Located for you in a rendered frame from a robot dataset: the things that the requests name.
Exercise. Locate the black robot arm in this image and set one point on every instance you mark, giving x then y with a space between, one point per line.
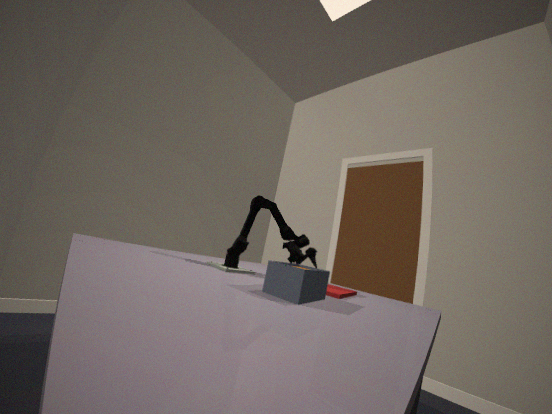
240 244

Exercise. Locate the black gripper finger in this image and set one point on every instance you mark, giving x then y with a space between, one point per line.
312 259

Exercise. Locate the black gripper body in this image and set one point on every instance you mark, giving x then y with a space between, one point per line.
300 259

